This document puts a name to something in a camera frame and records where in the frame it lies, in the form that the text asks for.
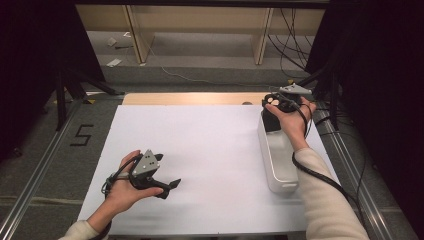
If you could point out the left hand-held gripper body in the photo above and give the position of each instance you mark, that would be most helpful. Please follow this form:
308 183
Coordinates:
146 165

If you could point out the white paper scrap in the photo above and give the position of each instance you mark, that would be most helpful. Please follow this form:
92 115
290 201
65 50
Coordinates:
114 62
112 41

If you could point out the beige wooden shelf unit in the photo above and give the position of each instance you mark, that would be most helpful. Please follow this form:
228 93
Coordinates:
200 20

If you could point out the aluminium floor rail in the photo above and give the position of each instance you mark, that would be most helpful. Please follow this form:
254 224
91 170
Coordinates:
36 170
353 173

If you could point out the white oblong plastic bin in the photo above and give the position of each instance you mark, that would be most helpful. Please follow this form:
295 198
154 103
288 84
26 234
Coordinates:
280 160

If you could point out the dark curtain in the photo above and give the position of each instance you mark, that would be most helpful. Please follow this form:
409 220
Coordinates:
26 66
383 83

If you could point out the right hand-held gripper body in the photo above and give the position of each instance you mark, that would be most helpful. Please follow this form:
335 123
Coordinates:
295 90

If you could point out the person's left hand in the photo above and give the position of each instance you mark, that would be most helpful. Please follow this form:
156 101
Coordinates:
121 196

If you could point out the black metal stand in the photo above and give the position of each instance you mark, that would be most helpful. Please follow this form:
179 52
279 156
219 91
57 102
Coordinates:
333 110
61 100

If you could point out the light wooden table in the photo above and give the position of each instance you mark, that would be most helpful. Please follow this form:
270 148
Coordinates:
200 98

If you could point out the grey table grommet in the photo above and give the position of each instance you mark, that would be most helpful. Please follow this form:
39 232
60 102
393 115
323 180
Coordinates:
247 103

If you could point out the white board table cover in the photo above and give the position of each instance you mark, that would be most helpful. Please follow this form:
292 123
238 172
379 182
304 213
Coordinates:
206 150

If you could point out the person's right hand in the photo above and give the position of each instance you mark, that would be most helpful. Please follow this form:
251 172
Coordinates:
295 125

